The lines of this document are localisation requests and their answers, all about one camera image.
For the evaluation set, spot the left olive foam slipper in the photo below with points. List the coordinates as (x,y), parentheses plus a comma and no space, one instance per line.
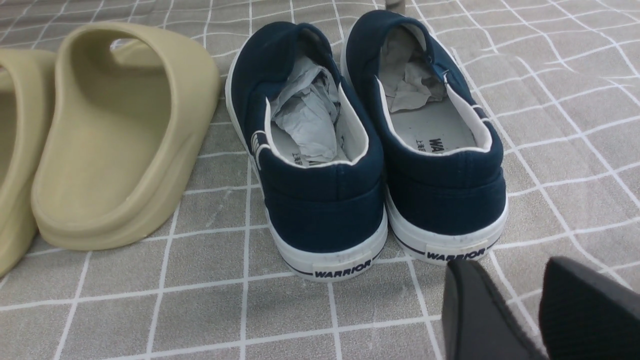
(27,99)

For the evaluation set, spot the navy slip-on shoe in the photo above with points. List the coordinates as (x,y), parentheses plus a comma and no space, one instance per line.
(445,189)
(317,156)

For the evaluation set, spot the left navy slip-on shoe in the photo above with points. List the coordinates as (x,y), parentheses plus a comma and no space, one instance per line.
(317,156)

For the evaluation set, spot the right navy slip-on shoe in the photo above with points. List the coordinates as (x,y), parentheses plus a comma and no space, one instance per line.
(445,189)

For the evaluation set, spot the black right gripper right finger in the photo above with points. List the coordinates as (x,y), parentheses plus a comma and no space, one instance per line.
(585,316)

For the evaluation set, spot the grey checked tablecloth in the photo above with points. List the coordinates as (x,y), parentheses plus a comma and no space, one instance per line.
(560,82)

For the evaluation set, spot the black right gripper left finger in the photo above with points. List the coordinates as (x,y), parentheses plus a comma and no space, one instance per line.
(477,323)

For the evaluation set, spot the olive foam slipper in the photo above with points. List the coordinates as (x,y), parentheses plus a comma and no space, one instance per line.
(27,99)
(133,104)

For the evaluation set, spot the right olive foam slipper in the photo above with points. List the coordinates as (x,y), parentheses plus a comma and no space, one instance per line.
(133,104)

